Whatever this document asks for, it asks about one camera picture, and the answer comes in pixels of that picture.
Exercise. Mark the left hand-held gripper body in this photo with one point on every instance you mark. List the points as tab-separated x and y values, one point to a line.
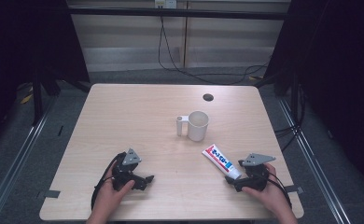
124	172

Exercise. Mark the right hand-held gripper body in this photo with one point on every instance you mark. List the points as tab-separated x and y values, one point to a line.
255	174

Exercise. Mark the white toothpaste tube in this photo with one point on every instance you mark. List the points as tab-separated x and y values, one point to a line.
220	160

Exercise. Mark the person's left hand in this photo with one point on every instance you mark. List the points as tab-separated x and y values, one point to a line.
108	196

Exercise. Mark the person's right hand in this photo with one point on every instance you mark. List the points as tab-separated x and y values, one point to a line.
272	197

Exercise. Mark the grey tape strip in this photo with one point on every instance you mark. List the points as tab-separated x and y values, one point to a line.
48	194
294	189

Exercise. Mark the round dark table grommet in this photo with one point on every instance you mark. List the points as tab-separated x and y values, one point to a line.
208	97

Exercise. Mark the black metal stand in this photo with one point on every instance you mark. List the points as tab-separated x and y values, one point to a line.
37	99

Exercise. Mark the yellow floor tape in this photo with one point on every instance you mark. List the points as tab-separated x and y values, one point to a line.
26	98

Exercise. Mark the dark curtain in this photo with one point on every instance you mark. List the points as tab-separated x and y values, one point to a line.
335	62
24	40

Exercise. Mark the metal floor rail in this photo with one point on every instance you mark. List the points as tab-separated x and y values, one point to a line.
12	168
317	168

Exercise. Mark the black horizontal frame bar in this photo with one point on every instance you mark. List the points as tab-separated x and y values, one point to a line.
177	13

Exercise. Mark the white wall socket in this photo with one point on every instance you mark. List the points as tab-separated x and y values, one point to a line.
165	3

